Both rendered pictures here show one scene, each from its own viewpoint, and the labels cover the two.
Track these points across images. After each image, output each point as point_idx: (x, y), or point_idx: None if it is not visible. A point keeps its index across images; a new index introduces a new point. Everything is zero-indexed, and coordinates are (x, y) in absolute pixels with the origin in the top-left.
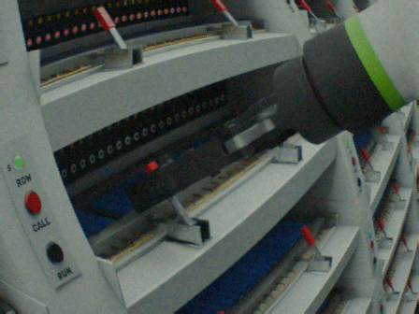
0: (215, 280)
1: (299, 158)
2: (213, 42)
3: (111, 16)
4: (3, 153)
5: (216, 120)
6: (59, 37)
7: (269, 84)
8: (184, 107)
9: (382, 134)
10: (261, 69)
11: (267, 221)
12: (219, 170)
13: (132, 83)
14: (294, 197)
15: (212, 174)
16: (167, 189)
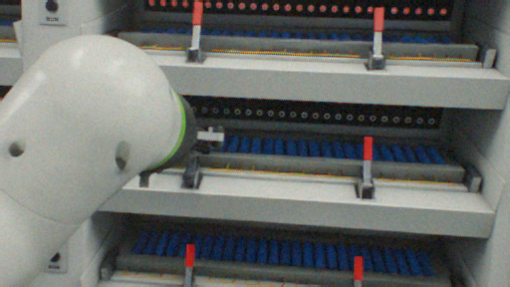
0: (293, 242)
1: (372, 197)
2: (337, 65)
3: (316, 3)
4: None
5: (408, 137)
6: (245, 9)
7: (476, 129)
8: (364, 113)
9: (141, 182)
10: (477, 110)
11: (274, 214)
12: (208, 152)
13: (178, 75)
14: (333, 220)
15: (201, 151)
16: None
